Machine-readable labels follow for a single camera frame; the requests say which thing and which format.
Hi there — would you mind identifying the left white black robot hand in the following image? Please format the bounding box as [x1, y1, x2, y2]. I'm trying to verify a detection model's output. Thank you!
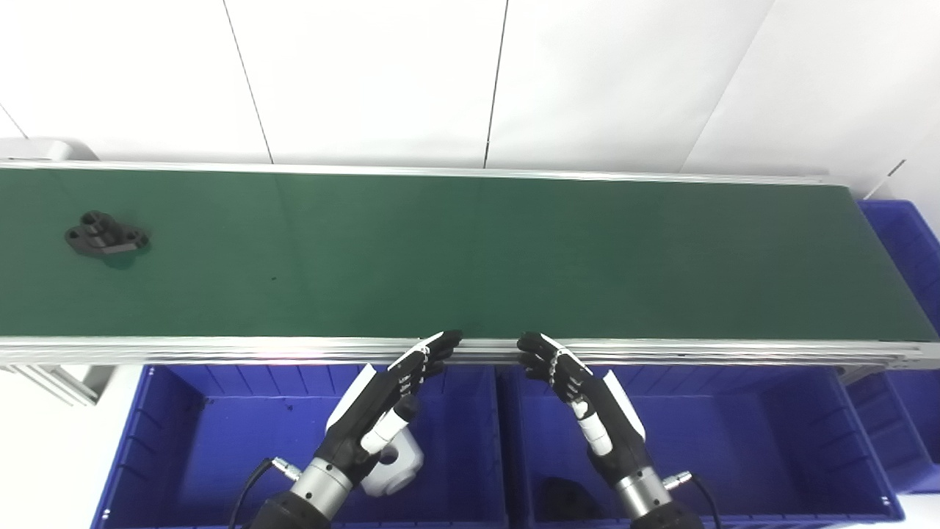
[317, 331, 464, 480]

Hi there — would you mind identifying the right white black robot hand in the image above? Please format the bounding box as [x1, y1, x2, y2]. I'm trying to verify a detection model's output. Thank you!
[516, 332, 652, 483]

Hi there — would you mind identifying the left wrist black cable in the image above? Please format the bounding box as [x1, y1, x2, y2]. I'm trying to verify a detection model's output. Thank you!
[228, 456, 302, 529]

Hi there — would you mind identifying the black flanged metal part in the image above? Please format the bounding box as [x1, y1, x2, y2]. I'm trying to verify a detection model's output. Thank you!
[65, 211, 150, 256]

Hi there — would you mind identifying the grey conveyor end housing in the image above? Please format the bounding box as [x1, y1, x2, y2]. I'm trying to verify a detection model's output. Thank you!
[0, 137, 100, 163]

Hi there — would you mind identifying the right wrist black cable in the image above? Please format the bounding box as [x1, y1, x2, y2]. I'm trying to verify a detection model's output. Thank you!
[665, 471, 725, 529]

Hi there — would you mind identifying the black blocky part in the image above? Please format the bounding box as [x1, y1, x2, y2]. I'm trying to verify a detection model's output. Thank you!
[540, 478, 607, 524]

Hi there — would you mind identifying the green conveyor belt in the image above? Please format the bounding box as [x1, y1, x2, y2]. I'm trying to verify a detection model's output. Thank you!
[0, 168, 919, 342]
[0, 159, 940, 407]

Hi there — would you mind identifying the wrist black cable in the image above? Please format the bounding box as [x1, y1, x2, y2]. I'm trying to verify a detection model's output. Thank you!
[228, 456, 302, 529]
[665, 471, 725, 529]

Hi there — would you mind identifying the white cube part with hole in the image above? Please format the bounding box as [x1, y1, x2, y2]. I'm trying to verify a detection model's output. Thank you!
[360, 422, 425, 498]

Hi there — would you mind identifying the blue plastic bin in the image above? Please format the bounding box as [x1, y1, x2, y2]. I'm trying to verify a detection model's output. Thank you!
[845, 200, 940, 494]
[90, 363, 510, 529]
[496, 363, 905, 529]

